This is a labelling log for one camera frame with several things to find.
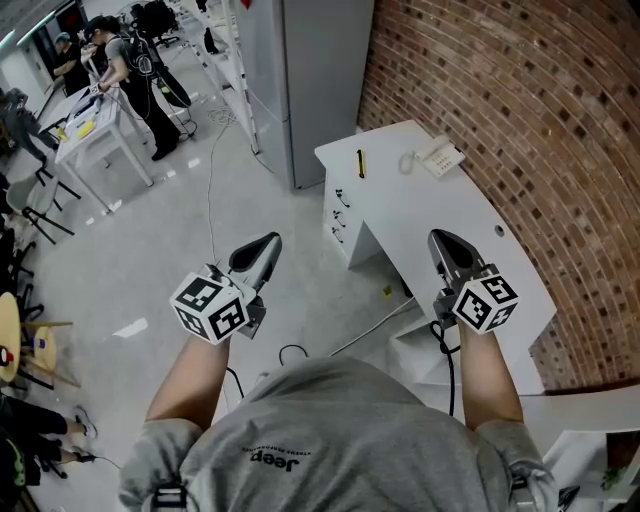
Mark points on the grey chair black legs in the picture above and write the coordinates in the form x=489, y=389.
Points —
x=35, y=192

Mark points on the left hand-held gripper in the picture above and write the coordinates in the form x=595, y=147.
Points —
x=215, y=310

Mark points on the white metal table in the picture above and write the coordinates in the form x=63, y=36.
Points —
x=95, y=135

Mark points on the black swivel chair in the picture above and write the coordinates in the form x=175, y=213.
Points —
x=15, y=270

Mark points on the yellow black utility knife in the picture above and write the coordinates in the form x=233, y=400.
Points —
x=360, y=165

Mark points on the round wooden table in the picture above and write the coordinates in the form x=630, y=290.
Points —
x=9, y=320

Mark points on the person's left forearm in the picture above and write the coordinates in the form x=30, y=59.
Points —
x=190, y=380

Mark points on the person's right forearm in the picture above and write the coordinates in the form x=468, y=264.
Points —
x=487, y=380

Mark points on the small green plant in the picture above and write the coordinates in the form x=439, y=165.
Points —
x=612, y=477

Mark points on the yellow bottle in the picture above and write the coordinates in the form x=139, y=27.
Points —
x=61, y=135

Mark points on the black office chair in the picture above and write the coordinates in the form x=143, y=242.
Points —
x=157, y=20

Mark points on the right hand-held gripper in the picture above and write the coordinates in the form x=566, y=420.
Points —
x=482, y=305

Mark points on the tall grey cabinet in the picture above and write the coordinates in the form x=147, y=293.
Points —
x=320, y=90

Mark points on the yellow cloth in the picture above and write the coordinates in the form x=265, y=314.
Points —
x=86, y=130

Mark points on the wooden stool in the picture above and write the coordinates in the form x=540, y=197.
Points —
x=47, y=345

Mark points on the white desk with drawers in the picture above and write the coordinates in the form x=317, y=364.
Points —
x=425, y=210

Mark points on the person's grey t-shirt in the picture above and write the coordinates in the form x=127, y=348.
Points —
x=340, y=425

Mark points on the white shelf rack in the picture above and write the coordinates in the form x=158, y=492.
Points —
x=235, y=75

